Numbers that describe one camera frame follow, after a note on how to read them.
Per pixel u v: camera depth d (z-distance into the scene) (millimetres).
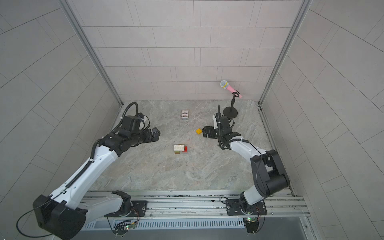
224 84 922
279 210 712
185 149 880
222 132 680
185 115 1080
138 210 706
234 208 709
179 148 867
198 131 989
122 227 689
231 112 1088
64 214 357
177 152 891
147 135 665
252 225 696
